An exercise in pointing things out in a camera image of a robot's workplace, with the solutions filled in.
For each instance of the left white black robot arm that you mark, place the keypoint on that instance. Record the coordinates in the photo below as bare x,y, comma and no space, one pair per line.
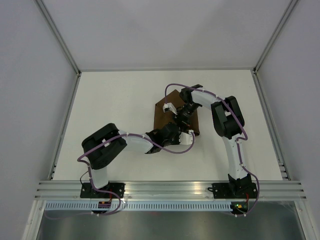
104,145

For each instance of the aluminium side rail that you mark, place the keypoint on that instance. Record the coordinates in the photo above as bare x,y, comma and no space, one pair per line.
65,120
271,127

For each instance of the brown cloth napkin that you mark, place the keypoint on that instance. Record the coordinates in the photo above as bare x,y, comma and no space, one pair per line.
162,118

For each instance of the right aluminium frame post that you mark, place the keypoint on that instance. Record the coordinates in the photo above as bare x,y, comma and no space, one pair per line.
276,33

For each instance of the left aluminium frame post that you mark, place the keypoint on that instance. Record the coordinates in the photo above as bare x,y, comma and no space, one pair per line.
57,35

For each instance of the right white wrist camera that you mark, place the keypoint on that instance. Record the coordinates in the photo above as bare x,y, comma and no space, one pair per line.
169,107

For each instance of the right aluminium side rail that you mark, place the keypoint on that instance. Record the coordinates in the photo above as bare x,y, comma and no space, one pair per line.
271,127

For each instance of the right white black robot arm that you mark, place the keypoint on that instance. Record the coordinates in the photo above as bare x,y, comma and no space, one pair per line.
228,123

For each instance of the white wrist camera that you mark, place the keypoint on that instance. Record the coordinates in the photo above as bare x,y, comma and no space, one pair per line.
169,107
187,138

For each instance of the aluminium frame post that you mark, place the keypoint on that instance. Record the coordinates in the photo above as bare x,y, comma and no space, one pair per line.
57,35
276,33

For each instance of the aluminium front rail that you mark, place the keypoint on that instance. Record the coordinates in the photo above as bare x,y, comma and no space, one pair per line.
274,190

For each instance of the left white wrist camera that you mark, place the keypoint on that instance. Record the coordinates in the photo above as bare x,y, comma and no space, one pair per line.
187,138

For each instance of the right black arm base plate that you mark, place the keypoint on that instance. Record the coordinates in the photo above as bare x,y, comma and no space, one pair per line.
227,191

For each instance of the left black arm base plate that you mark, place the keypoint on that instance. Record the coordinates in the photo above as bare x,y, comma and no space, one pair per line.
87,191

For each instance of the left aluminium side rail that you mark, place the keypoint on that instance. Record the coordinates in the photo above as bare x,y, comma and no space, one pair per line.
65,120

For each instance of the white slotted cable duct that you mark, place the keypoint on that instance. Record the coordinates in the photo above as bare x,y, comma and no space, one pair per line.
194,206

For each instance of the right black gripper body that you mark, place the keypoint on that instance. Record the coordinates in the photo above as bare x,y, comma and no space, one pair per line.
183,116

